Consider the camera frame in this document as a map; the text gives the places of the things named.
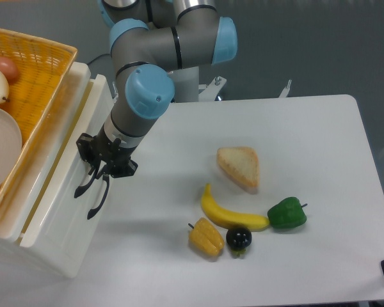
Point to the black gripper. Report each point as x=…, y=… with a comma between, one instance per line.
x=118, y=162

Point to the black top drawer handle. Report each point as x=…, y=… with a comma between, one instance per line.
x=84, y=185

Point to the black drawer handle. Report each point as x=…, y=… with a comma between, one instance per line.
x=101, y=199
x=84, y=185

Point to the white drawer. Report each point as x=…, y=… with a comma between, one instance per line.
x=60, y=217
x=66, y=260

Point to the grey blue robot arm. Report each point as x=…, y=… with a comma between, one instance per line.
x=147, y=40

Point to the white drawer cabinet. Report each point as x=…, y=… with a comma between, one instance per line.
x=21, y=202

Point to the white plate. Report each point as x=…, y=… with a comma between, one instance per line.
x=10, y=144

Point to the yellow woven basket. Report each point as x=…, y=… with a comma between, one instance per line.
x=43, y=65

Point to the yellow bell pepper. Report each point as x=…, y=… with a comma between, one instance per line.
x=205, y=237

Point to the red apple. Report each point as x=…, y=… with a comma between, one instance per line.
x=9, y=68

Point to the triangular bread slice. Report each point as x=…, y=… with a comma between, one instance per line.
x=241, y=165

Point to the black eggplant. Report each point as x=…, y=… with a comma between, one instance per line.
x=238, y=240

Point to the yellow banana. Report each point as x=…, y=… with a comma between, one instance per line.
x=228, y=219

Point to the green bell pepper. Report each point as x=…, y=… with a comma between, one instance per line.
x=287, y=214

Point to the black bottom drawer handle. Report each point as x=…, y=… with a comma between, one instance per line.
x=101, y=199

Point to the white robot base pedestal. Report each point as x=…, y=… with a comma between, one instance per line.
x=186, y=82

